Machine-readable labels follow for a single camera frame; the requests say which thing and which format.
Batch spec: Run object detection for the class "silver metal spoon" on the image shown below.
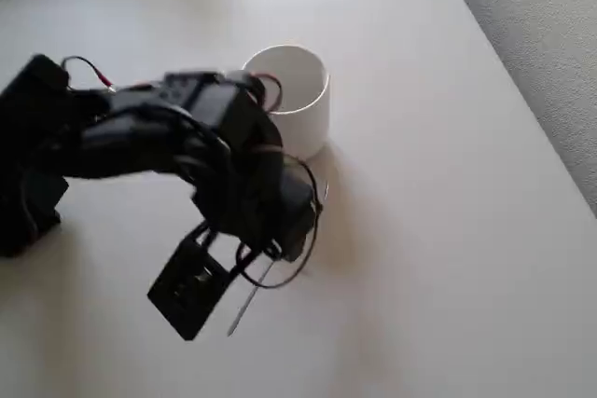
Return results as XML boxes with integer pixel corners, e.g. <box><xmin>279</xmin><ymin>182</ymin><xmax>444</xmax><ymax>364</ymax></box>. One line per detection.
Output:
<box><xmin>226</xmin><ymin>259</ymin><xmax>276</xmax><ymax>337</ymax></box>

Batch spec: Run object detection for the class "white ceramic mug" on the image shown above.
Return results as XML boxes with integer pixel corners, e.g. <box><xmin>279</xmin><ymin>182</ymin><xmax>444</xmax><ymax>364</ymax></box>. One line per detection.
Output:
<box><xmin>241</xmin><ymin>43</ymin><xmax>331</xmax><ymax>160</ymax></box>

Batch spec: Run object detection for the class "thin black cable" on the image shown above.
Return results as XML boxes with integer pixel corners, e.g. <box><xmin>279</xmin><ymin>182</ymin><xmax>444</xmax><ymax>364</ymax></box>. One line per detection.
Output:
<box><xmin>235</xmin><ymin>153</ymin><xmax>324</xmax><ymax>290</ymax></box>

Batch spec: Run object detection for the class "red wire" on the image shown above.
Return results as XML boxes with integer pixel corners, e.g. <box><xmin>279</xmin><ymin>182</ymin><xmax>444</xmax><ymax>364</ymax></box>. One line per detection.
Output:
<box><xmin>62</xmin><ymin>56</ymin><xmax>285</xmax><ymax>114</ymax></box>

